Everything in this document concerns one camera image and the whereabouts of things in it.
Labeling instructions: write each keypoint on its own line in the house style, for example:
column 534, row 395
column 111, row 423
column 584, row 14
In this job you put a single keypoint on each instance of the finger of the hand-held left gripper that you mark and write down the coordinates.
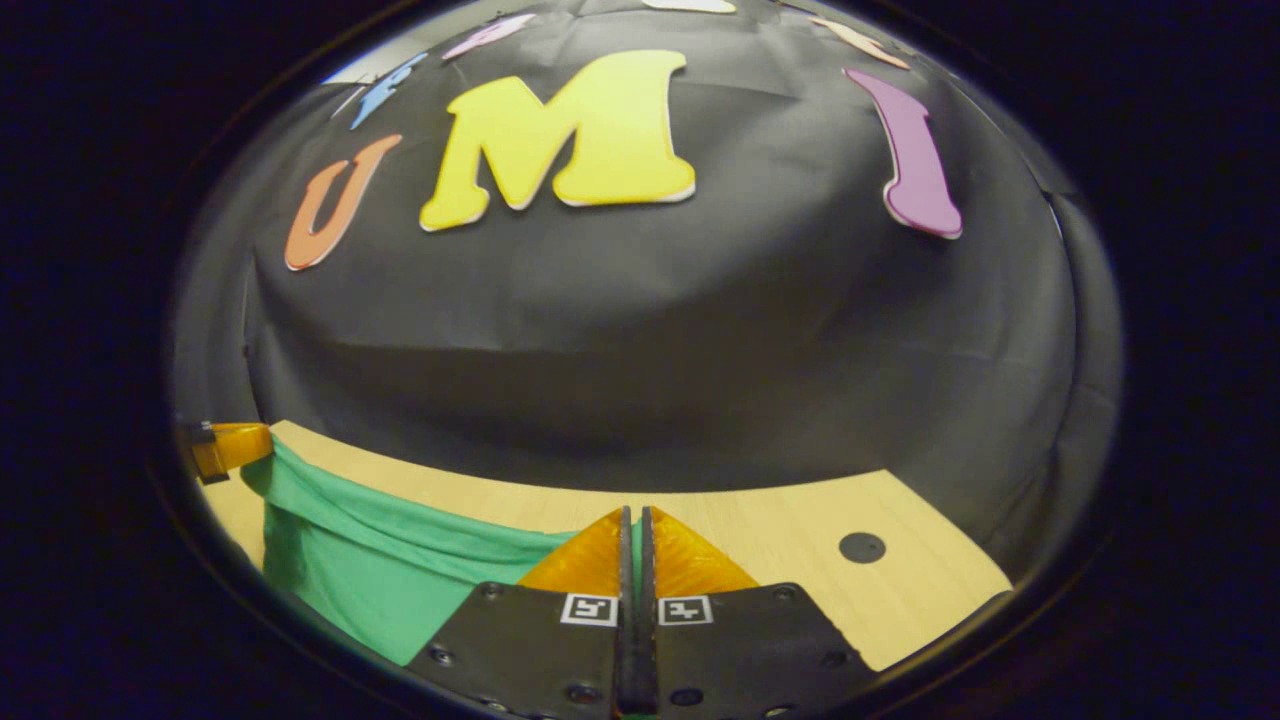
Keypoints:
column 235, row 445

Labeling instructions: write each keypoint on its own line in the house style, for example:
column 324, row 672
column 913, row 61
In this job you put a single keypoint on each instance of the black backdrop cloth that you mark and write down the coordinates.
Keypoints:
column 700, row 330

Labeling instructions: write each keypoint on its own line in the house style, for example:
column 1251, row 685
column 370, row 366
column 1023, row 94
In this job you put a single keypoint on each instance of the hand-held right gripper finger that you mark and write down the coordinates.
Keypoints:
column 648, row 640
column 626, row 640

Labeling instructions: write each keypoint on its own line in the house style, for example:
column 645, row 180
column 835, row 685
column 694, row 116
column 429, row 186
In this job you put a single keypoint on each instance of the black round table grommet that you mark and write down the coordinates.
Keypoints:
column 862, row 547

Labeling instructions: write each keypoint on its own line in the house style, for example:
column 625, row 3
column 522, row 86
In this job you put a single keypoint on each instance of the green T-shirt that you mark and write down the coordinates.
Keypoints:
column 380, row 570

